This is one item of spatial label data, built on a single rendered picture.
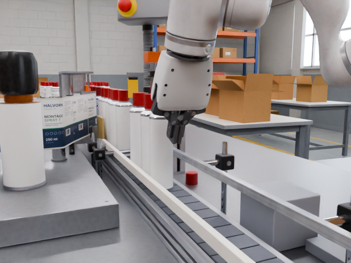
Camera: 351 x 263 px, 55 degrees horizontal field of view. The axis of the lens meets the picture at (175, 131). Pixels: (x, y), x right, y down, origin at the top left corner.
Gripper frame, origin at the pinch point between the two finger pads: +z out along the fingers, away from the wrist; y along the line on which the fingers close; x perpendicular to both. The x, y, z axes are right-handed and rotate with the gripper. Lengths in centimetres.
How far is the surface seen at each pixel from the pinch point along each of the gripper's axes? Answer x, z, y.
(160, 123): -6.1, 1.3, 0.7
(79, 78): -71, 15, 8
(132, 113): -21.2, 6.4, 2.2
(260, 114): -141, 70, -138
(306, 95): -292, 121, -336
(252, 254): 26.6, 5.0, -1.8
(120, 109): -38.0, 13.3, 0.8
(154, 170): -3.4, 11.2, 1.8
